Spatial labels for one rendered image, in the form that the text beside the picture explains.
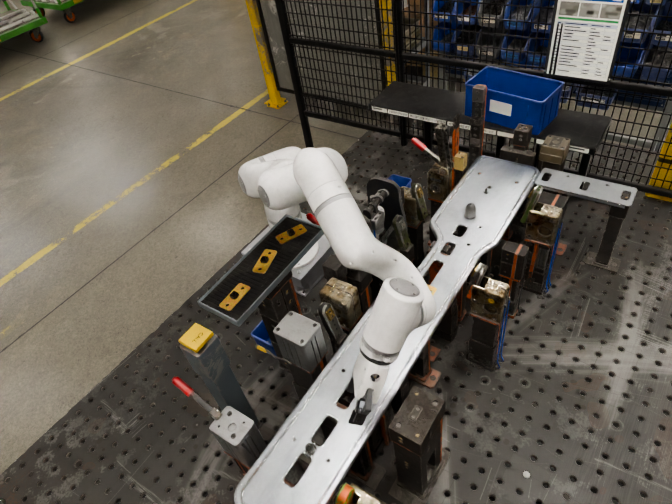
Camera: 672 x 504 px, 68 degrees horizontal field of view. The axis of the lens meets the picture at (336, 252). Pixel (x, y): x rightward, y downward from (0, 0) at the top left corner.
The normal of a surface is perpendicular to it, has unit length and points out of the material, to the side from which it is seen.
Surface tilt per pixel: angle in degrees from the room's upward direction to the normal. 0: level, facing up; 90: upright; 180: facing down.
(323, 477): 0
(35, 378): 0
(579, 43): 90
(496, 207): 0
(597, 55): 90
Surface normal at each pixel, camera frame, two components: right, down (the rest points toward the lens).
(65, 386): -0.14, -0.71
